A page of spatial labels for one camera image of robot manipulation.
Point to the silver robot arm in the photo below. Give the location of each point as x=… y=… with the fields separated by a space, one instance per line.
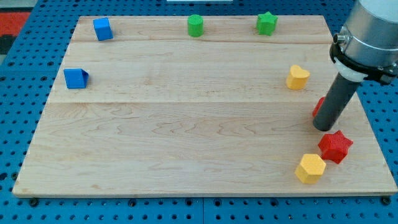
x=366 y=46

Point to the yellow heart block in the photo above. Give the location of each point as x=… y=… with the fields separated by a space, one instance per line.
x=297 y=78

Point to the red circle block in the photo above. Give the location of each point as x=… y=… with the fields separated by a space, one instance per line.
x=318 y=106

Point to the light wooden board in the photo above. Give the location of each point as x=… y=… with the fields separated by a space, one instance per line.
x=168 y=115

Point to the green cylinder block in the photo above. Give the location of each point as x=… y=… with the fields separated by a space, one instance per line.
x=195 y=24

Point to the green star block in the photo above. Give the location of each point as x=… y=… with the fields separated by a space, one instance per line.
x=266 y=23

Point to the yellow hexagon block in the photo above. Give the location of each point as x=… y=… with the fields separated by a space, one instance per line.
x=310 y=169

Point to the blue triangular prism block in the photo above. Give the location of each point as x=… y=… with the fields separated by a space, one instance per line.
x=75 y=78

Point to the blue cube block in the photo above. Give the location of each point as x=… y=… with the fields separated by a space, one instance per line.
x=102 y=29

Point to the red star block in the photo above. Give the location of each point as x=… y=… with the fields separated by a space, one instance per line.
x=334 y=147

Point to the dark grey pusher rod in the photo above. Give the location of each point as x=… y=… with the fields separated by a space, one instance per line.
x=337 y=97

